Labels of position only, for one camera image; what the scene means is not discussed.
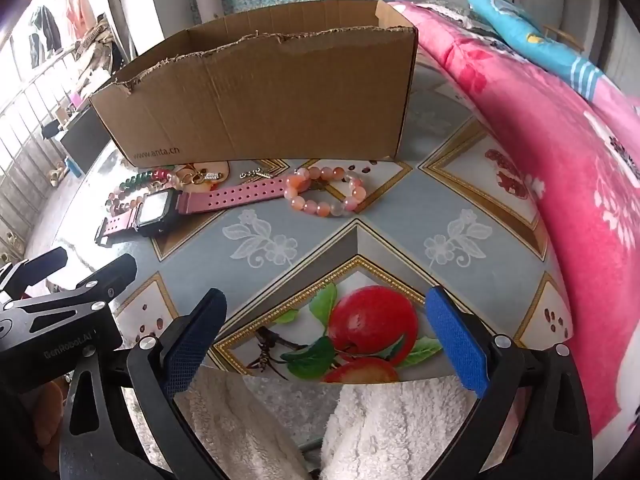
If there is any person's right leg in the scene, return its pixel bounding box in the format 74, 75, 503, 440
320, 380, 476, 480

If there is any wooden chair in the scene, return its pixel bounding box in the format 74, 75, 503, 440
544, 24, 586, 53

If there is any person's leg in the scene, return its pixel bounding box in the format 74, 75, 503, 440
175, 367, 311, 480
320, 380, 476, 480

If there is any pink bead bracelet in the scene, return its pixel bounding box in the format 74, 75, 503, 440
284, 165, 368, 218

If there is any dark grey cabinet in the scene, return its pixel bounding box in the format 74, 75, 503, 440
59, 105, 118, 173

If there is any pile of clothes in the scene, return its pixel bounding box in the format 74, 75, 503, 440
75, 12, 123, 96

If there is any pink hanging garment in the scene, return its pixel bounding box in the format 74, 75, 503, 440
64, 0, 97, 38

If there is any person's left hand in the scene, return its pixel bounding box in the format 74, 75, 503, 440
30, 377, 68, 471

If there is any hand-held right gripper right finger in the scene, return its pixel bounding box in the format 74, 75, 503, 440
425, 285, 593, 480

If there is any pink floral blanket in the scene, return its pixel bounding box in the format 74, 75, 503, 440
387, 0, 640, 441

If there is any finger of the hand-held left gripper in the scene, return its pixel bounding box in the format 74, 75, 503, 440
10, 253, 138, 318
0, 247, 68, 306

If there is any wristwatch with black case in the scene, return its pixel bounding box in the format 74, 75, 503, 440
95, 167, 288, 247

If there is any dark hanging jacket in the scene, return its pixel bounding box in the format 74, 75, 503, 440
27, 5, 62, 67

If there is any person's left leg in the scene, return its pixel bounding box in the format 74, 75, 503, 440
175, 367, 311, 480

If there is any brown cardboard box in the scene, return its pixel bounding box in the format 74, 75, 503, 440
89, 0, 418, 168

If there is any multicoloured bead bracelet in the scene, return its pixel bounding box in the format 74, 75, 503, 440
102, 169, 176, 211

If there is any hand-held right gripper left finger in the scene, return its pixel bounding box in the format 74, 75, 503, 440
59, 287, 231, 480

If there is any blue printed pillow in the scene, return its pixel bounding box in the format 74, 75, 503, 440
467, 0, 606, 101

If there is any metal window railing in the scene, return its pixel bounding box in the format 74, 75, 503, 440
0, 45, 101, 241

